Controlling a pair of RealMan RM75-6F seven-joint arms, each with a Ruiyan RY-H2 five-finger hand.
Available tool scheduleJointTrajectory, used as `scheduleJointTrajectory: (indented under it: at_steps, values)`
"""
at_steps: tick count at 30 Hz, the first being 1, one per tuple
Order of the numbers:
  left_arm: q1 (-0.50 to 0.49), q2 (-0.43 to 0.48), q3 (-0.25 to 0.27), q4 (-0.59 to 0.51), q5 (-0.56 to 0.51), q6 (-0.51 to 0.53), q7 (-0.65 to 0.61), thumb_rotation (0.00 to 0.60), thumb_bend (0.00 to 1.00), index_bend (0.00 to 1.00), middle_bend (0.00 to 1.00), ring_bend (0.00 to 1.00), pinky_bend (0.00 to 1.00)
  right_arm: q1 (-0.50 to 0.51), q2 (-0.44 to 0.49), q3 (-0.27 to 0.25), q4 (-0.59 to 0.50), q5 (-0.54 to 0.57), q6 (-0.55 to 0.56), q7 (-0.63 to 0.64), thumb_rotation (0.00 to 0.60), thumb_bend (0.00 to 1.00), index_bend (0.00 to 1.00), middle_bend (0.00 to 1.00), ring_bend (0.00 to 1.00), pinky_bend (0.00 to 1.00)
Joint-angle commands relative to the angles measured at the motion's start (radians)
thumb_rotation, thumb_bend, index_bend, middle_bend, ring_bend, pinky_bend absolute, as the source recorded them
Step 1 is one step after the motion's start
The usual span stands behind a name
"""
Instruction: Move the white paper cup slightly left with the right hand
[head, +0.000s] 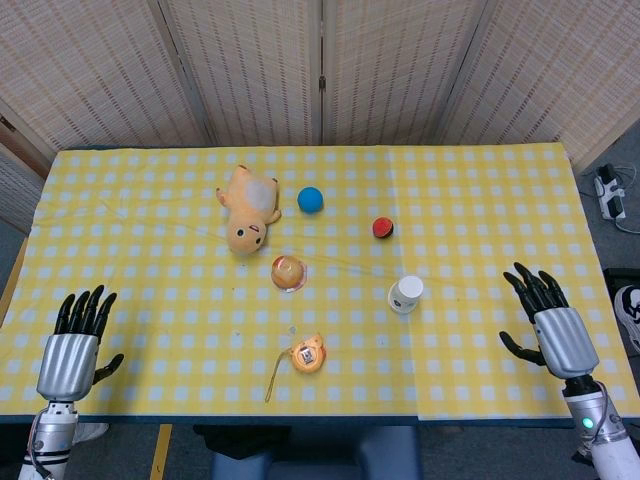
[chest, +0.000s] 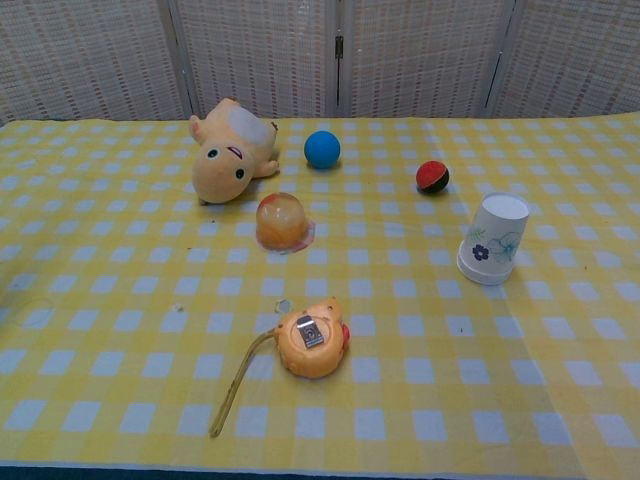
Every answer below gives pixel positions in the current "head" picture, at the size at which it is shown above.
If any black white sneaker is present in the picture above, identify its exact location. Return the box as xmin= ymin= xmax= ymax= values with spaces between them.
xmin=613 ymin=284 xmax=640 ymax=354

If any woven folding screen panel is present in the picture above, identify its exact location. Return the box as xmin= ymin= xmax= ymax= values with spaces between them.
xmin=159 ymin=0 xmax=322 ymax=147
xmin=0 ymin=0 xmax=214 ymax=154
xmin=322 ymin=0 xmax=489 ymax=147
xmin=439 ymin=0 xmax=640 ymax=174

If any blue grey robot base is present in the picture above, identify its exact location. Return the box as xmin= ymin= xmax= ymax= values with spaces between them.
xmin=192 ymin=424 xmax=425 ymax=480

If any yellow white checked tablecloth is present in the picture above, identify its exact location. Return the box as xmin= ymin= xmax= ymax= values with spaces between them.
xmin=0 ymin=144 xmax=640 ymax=422

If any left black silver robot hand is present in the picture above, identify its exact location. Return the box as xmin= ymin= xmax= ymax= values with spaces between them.
xmin=36 ymin=284 xmax=125 ymax=403

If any woven side screen panel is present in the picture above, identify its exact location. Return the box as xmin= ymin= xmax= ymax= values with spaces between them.
xmin=0 ymin=114 xmax=51 ymax=236

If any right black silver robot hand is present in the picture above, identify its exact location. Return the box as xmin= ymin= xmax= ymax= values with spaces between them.
xmin=498 ymin=261 xmax=600 ymax=381

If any orange tape measure with strap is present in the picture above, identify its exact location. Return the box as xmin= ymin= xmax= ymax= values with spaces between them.
xmin=263 ymin=333 xmax=329 ymax=404

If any white paper cup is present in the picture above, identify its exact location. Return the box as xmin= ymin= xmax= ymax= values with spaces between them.
xmin=388 ymin=275 xmax=425 ymax=315

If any white cable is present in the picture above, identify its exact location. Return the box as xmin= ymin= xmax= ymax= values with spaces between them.
xmin=613 ymin=163 xmax=640 ymax=235

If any clear orange jelly cup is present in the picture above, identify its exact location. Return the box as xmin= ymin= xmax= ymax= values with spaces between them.
xmin=269 ymin=254 xmax=308 ymax=293

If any white power strip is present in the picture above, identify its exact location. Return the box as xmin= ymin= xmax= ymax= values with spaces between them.
xmin=593 ymin=163 xmax=629 ymax=221

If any black floor mat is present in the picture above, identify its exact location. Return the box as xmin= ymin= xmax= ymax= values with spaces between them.
xmin=602 ymin=268 xmax=640 ymax=301

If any yellow floor tape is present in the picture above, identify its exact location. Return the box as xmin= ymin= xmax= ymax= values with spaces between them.
xmin=148 ymin=423 xmax=174 ymax=480

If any yellow plush animal toy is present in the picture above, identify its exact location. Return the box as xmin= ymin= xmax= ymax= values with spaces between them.
xmin=215 ymin=163 xmax=283 ymax=258

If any blue ball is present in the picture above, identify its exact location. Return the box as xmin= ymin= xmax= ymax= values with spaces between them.
xmin=297 ymin=186 xmax=325 ymax=215

